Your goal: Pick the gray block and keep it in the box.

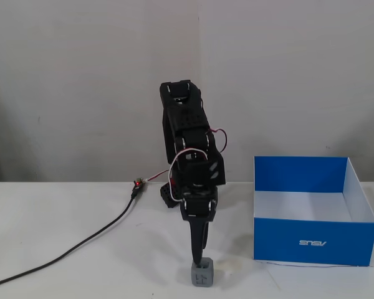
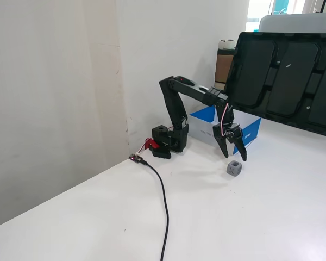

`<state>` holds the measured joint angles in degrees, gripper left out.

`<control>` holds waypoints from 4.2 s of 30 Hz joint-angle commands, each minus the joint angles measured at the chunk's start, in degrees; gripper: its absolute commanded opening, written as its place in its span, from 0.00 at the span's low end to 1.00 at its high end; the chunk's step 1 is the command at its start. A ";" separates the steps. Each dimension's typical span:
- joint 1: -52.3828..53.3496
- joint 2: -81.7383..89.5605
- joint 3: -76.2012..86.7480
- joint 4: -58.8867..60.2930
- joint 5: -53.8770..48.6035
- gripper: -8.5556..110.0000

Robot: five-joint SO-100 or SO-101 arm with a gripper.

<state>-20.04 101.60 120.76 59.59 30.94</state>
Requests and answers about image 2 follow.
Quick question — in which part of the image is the blue white cardboard box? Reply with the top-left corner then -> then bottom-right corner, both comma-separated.
189,105 -> 262,156

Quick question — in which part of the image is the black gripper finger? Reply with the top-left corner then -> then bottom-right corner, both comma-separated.
212,125 -> 230,159
225,130 -> 248,163

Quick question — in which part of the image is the red black table clamp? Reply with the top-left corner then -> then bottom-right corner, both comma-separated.
144,138 -> 172,160

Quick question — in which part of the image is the red white thin wire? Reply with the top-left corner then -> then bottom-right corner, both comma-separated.
136,141 -> 149,156

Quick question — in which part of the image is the gray cube block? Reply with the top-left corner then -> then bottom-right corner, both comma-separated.
225,160 -> 243,178

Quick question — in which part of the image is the white translucent storage container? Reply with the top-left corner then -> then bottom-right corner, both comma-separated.
258,11 -> 326,35

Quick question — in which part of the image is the thick black cable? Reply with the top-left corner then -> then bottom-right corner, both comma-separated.
140,159 -> 170,261

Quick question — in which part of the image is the pink white servo wire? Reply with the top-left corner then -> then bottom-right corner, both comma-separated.
220,102 -> 234,129

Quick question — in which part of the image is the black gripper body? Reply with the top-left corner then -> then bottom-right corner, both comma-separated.
216,121 -> 244,141

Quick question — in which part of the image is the black plastic moulded tray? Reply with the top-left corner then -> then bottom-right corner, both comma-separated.
223,31 -> 326,140

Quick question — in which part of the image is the brown cardboard box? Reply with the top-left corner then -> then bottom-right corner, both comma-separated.
214,54 -> 234,84

